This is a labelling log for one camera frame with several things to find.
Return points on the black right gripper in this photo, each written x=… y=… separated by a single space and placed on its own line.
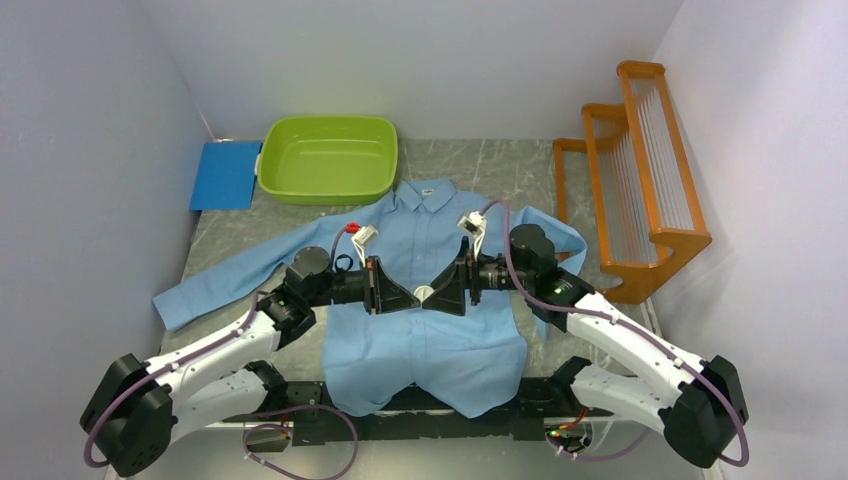
x=450 y=286

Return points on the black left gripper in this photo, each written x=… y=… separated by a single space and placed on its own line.
x=380 y=293

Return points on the aluminium frame rails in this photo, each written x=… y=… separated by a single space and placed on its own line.
x=140 y=408

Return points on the blue flat board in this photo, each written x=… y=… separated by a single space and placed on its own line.
x=226 y=176

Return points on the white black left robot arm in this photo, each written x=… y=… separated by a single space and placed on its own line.
x=141 y=407

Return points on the orange wooden rack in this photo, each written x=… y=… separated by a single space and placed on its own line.
x=649 y=219

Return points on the green plastic basin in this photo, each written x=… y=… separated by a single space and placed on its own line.
x=328 y=160

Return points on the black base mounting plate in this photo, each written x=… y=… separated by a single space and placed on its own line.
x=415 y=414

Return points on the light blue button shirt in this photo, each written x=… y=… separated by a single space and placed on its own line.
x=472 y=362

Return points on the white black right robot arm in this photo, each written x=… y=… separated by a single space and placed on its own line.
x=697 y=405

